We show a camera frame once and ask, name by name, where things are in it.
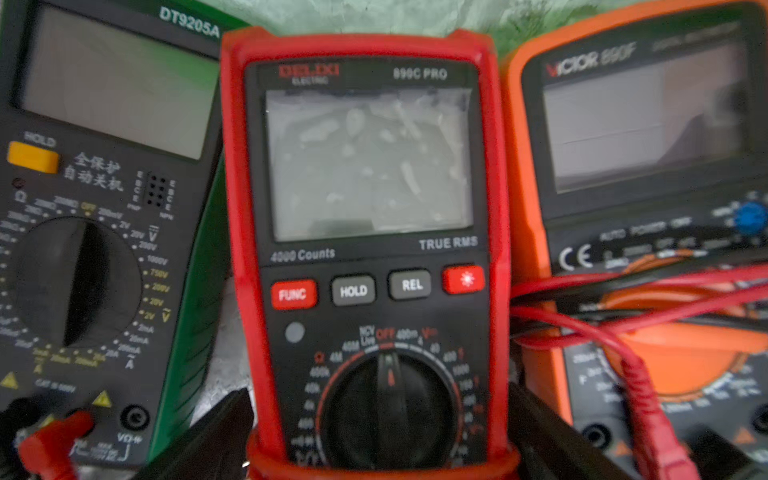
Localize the orange Victor multimeter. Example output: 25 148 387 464
502 1 767 479

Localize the red Delixi multimeter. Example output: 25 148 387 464
220 27 521 479

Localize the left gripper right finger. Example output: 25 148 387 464
507 383 631 480

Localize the green DT9205A multimeter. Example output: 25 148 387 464
1 1 243 479

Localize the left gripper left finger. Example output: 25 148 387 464
133 388 254 480

